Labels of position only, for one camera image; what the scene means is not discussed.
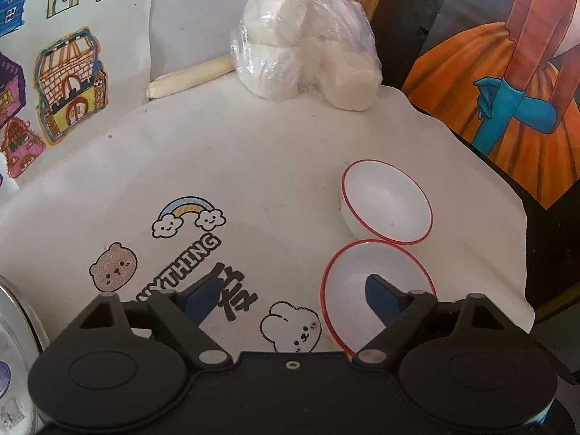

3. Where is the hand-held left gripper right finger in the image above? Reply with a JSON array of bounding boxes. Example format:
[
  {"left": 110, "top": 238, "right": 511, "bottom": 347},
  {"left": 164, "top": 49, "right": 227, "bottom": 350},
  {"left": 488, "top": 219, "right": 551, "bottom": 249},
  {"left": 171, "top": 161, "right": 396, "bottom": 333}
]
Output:
[{"left": 353, "top": 274, "right": 515, "bottom": 368}]

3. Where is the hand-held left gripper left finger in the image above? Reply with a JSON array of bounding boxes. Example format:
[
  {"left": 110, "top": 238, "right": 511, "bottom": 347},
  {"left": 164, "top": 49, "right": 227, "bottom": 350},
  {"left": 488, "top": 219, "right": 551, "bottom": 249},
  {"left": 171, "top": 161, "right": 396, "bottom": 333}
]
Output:
[{"left": 68, "top": 274, "right": 229, "bottom": 368}]

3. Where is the white red-rimmed ceramic bowl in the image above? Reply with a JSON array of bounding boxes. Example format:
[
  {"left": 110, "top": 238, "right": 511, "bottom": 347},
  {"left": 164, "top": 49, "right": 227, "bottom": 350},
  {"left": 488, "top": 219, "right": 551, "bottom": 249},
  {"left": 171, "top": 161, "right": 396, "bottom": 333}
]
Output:
[
  {"left": 340, "top": 159, "right": 434, "bottom": 246},
  {"left": 320, "top": 239, "right": 438, "bottom": 358}
]

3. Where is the stainless steel plate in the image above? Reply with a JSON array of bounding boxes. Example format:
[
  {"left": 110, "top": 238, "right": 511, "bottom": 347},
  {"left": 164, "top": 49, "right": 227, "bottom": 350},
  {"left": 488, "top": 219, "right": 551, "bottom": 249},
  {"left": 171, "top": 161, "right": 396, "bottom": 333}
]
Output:
[{"left": 0, "top": 275, "right": 50, "bottom": 435}]

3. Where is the white cartoon printed tablecloth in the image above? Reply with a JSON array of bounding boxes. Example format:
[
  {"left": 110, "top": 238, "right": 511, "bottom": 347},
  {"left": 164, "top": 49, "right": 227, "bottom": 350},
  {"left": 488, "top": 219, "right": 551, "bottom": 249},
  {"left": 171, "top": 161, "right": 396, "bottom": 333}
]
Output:
[{"left": 0, "top": 84, "right": 531, "bottom": 359}]

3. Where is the rolled white paper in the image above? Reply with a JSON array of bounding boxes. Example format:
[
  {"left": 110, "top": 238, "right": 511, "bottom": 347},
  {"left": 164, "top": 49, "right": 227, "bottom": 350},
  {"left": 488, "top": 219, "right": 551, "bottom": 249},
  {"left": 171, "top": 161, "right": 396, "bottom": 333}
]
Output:
[{"left": 146, "top": 53, "right": 236, "bottom": 99}]

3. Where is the orange dress woman painting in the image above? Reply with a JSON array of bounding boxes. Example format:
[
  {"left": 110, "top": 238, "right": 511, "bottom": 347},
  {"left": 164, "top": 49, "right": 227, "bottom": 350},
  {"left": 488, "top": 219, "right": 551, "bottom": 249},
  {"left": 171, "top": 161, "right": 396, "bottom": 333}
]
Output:
[{"left": 401, "top": 0, "right": 580, "bottom": 211}]

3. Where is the colourful houses drawing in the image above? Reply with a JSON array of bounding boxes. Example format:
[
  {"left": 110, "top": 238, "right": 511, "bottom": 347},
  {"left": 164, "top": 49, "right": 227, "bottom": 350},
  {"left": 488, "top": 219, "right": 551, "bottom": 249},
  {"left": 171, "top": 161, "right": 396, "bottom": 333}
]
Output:
[{"left": 0, "top": 0, "right": 157, "bottom": 195}]

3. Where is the plastic bag of steamed buns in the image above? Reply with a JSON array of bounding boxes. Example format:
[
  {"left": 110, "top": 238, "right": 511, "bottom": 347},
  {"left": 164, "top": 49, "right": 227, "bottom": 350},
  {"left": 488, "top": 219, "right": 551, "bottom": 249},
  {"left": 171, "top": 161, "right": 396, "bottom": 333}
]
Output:
[{"left": 229, "top": 0, "right": 382, "bottom": 112}]

